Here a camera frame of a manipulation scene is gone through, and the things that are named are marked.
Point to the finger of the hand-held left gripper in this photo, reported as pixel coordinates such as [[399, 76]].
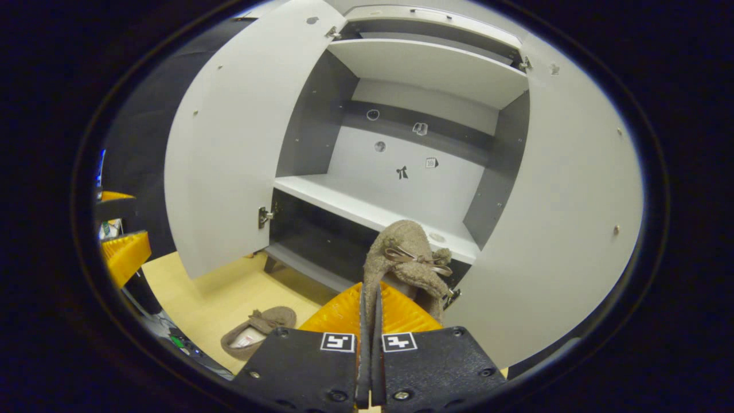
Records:
[[117, 209], [126, 255]]

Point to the metal door hinge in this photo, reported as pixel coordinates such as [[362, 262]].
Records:
[[265, 217], [451, 298], [524, 63], [333, 32]]

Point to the white cabinet drawer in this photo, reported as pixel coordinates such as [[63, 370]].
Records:
[[373, 12]]

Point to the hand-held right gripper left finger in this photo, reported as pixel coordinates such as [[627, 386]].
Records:
[[304, 367]]

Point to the white cabinet door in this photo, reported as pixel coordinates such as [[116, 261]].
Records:
[[562, 201], [241, 143]]

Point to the brown fuzzy shoe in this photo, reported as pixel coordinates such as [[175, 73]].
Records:
[[407, 241], [275, 318]]

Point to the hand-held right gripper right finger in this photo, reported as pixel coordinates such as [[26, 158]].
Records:
[[436, 367]]

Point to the white and grey shoe cabinet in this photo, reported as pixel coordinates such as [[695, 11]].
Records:
[[424, 69]]

